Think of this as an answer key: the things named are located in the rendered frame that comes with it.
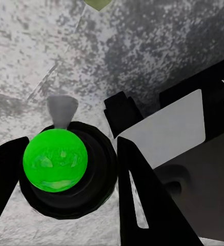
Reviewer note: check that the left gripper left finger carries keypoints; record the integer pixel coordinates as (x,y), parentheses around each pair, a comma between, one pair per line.
(10,155)

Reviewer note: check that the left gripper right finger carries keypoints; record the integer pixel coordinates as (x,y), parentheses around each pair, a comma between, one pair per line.
(167,225)

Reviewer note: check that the insectifuge atomizer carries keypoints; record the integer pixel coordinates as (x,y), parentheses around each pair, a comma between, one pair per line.
(70,168)

